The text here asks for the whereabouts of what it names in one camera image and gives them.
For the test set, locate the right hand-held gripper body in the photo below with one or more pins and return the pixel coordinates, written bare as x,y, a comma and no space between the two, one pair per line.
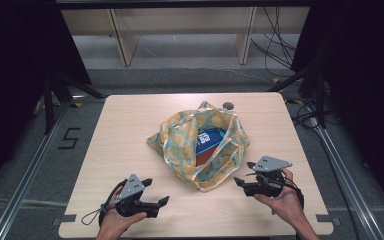
266,181

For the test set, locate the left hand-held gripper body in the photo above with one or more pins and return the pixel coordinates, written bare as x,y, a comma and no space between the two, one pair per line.
130,188

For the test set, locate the orange print cloth bag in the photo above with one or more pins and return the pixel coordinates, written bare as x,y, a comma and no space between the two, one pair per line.
180,150

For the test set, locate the person's right hand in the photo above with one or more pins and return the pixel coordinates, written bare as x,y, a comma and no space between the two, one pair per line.
285,203

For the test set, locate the person's left hand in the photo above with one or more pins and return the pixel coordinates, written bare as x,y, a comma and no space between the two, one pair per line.
116,223

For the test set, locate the red brown packet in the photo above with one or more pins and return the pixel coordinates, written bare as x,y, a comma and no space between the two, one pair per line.
205,157

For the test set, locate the blue packet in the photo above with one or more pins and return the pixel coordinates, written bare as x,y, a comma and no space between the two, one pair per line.
210,140

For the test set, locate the round grey table cap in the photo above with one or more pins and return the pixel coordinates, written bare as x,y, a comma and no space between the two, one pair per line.
228,105

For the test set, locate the yellow tape piece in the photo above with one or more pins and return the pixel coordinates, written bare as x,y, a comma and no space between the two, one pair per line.
77,104
276,80

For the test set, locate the black metal stand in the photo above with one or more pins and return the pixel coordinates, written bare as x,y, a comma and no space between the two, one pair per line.
318,96
50,100

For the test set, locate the black curtain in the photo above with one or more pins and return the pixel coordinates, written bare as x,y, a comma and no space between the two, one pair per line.
363,83
13,66

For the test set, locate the grey table edge bracket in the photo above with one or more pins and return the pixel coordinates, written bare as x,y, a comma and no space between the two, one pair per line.
328,219
65,219

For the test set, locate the aluminium floor rail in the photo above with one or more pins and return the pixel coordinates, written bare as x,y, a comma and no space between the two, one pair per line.
346,173
30,173

